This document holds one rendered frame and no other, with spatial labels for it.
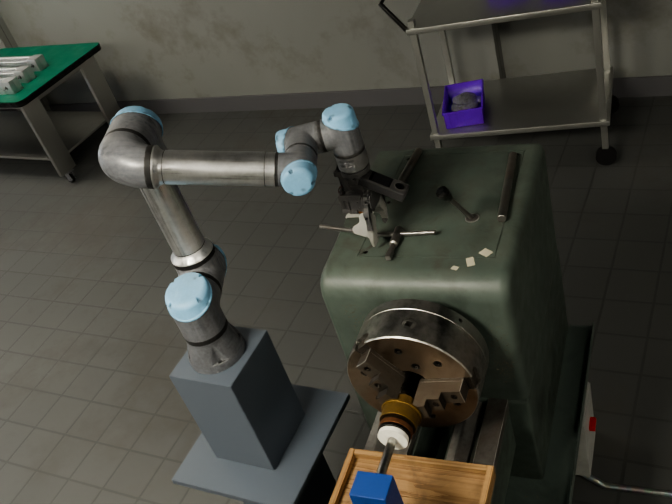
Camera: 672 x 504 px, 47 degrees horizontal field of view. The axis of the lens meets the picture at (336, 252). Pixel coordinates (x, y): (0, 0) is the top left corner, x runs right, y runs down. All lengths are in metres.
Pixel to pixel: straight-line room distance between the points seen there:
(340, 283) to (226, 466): 0.68
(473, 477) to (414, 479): 0.14
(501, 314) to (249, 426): 0.72
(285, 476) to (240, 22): 3.91
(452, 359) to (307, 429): 0.68
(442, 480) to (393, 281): 0.48
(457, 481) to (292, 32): 3.99
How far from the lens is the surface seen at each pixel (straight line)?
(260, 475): 2.21
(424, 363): 1.74
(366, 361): 1.73
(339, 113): 1.74
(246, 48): 5.64
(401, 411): 1.72
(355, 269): 1.89
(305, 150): 1.70
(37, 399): 4.16
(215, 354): 1.99
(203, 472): 2.30
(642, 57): 4.78
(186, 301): 1.89
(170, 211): 1.91
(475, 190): 2.04
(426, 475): 1.90
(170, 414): 3.64
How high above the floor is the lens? 2.41
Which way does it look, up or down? 36 degrees down
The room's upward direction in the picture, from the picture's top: 19 degrees counter-clockwise
